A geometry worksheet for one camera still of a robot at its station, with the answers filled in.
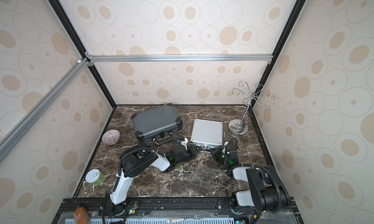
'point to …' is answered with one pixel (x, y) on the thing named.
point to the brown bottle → (81, 215)
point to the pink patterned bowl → (110, 137)
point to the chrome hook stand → (238, 126)
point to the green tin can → (95, 177)
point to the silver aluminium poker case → (207, 133)
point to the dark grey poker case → (157, 124)
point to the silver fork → (196, 216)
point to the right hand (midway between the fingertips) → (214, 149)
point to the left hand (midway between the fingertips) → (206, 150)
